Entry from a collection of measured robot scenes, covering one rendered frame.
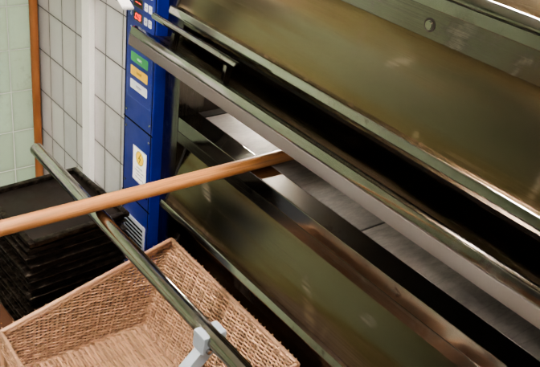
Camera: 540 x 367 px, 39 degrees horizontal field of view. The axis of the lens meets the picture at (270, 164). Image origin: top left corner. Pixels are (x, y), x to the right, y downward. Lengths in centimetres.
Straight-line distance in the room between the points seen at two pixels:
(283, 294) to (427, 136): 59
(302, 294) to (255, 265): 16
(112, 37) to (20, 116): 72
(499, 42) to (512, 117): 11
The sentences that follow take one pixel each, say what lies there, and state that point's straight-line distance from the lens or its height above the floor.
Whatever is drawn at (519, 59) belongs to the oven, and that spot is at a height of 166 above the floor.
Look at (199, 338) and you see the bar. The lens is 125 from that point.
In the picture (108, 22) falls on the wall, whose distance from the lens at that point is 219.
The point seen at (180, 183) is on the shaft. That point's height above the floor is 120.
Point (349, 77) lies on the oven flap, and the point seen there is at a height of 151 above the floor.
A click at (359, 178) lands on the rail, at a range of 120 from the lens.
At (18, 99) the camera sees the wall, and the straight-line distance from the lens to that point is 276.
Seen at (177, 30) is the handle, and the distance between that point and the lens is 166.
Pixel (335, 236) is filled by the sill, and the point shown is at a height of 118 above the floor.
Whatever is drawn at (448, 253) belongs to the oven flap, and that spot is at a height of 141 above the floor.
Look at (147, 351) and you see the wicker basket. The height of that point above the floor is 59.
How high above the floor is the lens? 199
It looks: 28 degrees down
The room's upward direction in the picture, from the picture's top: 7 degrees clockwise
